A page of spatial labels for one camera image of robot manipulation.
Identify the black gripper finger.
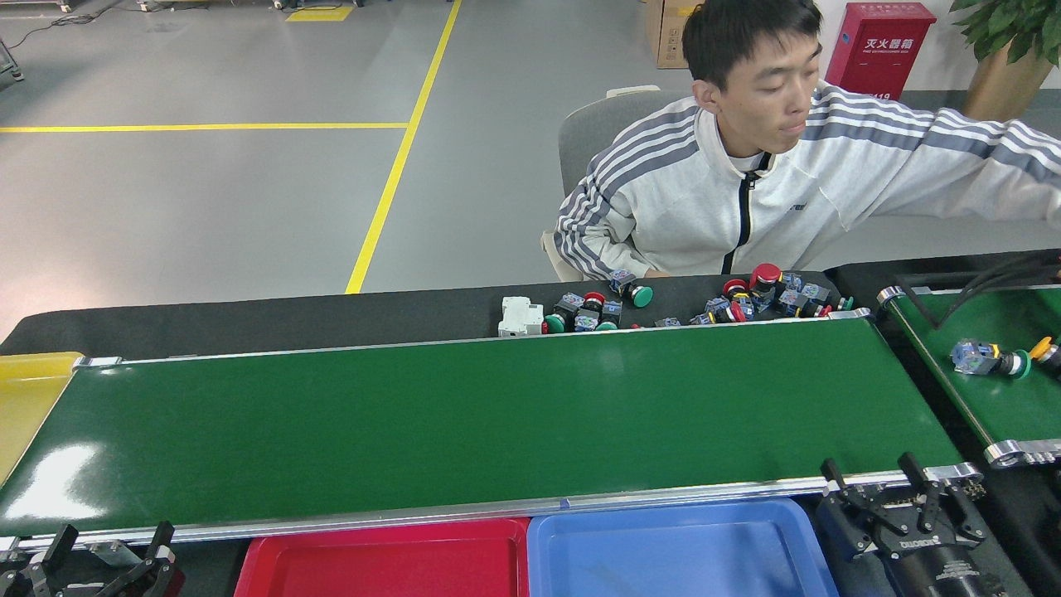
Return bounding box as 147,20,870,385
0,524,80,597
99,521,185,597

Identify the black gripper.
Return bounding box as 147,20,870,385
816,452,1008,597

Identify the white circuit breaker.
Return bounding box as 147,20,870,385
498,297,545,338

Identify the short green conveyor belt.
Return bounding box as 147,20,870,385
877,282,1061,469

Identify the red plastic tray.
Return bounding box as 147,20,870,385
234,517,531,597

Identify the blue plastic tray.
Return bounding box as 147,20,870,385
527,497,840,597

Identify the long green conveyor belt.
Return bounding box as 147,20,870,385
0,308,987,569

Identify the yellow plastic bin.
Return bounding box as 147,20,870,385
0,352,85,488

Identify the person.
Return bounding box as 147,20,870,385
554,0,1061,281

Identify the potted plant gold pot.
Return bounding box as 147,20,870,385
949,0,1061,124

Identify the red fire extinguisher cabinet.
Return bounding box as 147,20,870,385
825,2,937,102

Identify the grey office chair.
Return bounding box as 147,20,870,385
540,85,693,283

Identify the cardboard box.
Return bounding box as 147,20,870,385
645,0,705,70

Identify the black cable bundle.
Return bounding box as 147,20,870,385
894,253,1061,330

